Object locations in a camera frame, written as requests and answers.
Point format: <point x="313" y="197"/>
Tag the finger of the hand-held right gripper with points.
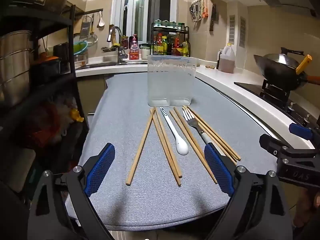
<point x="270" y="143"/>
<point x="300" y="130"/>

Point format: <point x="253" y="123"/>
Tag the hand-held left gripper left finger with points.
<point x="101" y="167"/>

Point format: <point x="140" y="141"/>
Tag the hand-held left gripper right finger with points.
<point x="217" y="167"/>

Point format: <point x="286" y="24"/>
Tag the bunch of wooden chopsticks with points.
<point x="139" y="150"/>

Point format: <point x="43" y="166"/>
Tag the clear plastic container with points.
<point x="170" y="80"/>

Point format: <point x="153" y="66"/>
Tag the person's right hand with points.
<point x="308" y="207"/>

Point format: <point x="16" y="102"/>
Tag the grey table mat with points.
<point x="125" y="120"/>

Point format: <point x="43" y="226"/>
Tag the yellow plastic bag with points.
<point x="76" y="115"/>

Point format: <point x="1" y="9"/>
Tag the black gas stove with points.
<point x="252" y="86"/>

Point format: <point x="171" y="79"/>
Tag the black wok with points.
<point x="275" y="75"/>

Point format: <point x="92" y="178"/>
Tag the red plastic bag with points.
<point x="45" y="122"/>

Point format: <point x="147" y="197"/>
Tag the steel wok lid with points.
<point x="282" y="60"/>

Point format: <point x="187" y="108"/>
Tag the beige cardboard box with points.
<point x="21" y="170"/>

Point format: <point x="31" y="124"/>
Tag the clear oil jug yellow cap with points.
<point x="226" y="63"/>

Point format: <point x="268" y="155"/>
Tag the piece of ginger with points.
<point x="210" y="67"/>

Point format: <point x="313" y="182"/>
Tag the stainless steel sink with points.
<point x="105" y="65"/>

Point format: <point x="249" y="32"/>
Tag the black metal shelf rack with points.
<point x="75" y="62"/>

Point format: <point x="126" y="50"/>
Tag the steel basin red label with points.
<point x="81" y="60"/>

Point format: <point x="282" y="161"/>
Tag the chrome kitchen faucet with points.
<point x="120" y="52"/>

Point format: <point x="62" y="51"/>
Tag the blue plastic basin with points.
<point x="82" y="52"/>

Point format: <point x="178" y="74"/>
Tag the sink caddy with scrubber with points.
<point x="110" y="49"/>

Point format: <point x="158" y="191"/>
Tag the red dish soap bottle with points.
<point x="134" y="51"/>

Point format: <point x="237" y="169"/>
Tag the white jar green lid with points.
<point x="145" y="53"/>

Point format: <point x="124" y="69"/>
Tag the black pot orange lid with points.
<point x="48" y="57"/>

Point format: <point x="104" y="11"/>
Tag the stack of bowls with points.
<point x="81" y="45"/>

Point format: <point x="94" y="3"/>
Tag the jar of red chillies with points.
<point x="125" y="42"/>

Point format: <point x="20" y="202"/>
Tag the hanging mesh strainer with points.
<point x="93" y="40"/>

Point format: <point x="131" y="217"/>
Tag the row of sauce bottles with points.
<point x="163" y="46"/>

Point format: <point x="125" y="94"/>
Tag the hanging cleaver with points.
<point x="212" y="21"/>

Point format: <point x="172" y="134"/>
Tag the large stainless steel pot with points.
<point x="15" y="62"/>

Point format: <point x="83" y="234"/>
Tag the hanging metal grater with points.
<point x="85" y="28"/>

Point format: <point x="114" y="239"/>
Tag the hanging white ladle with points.
<point x="101" y="23"/>

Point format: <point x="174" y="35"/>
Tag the hanging kitchen tools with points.
<point x="195" y="11"/>

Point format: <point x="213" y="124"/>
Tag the row of green spice jars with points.
<point x="165" y="23"/>

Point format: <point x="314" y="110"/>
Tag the white framed window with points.
<point x="145" y="10"/>

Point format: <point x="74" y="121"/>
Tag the dark glass bowl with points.
<point x="56" y="1"/>

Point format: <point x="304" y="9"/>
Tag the white wall vent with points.
<point x="232" y="30"/>
<point x="242" y="32"/>

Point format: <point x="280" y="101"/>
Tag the black hook rail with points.
<point x="92" y="11"/>

